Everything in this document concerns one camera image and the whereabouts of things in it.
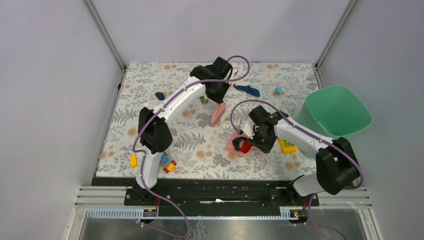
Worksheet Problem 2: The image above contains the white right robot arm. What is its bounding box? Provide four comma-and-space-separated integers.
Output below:
248, 105, 361, 206

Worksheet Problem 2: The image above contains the green paper scrap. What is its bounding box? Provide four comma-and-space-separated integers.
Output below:
199, 96, 209, 104

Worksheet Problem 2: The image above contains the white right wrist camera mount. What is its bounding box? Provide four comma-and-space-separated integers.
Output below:
237, 119, 255, 139

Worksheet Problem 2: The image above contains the yellow grid toy block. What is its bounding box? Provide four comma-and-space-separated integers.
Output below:
278, 138, 298, 154

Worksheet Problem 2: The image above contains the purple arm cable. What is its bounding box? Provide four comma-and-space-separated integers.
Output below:
132, 55, 251, 239
229, 99, 365, 240

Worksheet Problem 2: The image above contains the pink hand brush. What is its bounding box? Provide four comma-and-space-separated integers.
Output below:
210, 102, 227, 127

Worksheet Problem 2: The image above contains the pink plastic dustpan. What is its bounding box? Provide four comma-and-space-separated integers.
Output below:
224, 131, 258, 157

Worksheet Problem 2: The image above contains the toy car with yellow block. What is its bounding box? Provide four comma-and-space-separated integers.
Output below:
160, 152, 177, 173

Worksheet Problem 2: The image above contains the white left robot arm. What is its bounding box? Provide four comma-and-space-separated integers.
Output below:
132, 57, 233, 206

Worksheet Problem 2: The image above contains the yellow toy brick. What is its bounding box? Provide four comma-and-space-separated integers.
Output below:
129, 155, 139, 168

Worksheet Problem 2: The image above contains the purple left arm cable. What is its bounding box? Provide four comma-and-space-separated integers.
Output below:
132, 55, 251, 239

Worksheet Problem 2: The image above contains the floral tablecloth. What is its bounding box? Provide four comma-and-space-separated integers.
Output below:
96, 62, 345, 182

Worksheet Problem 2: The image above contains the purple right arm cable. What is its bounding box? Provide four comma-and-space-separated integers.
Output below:
229, 99, 365, 240

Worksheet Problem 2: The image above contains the green waste bin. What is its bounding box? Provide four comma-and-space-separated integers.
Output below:
294, 85, 373, 139

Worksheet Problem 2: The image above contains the black table edge rail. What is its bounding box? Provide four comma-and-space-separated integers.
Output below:
91, 177, 326, 218

